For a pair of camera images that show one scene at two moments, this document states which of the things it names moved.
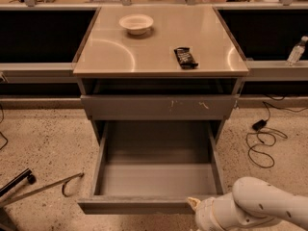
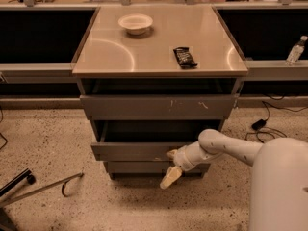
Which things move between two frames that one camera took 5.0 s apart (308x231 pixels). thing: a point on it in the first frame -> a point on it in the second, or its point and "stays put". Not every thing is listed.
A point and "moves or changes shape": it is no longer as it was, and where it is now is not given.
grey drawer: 155,166 moves or changes shape
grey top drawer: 160,98 stays put
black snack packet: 186,58 stays put
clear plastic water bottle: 297,51 stays put
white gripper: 205,213 -> 183,158
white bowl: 136,24 stays put
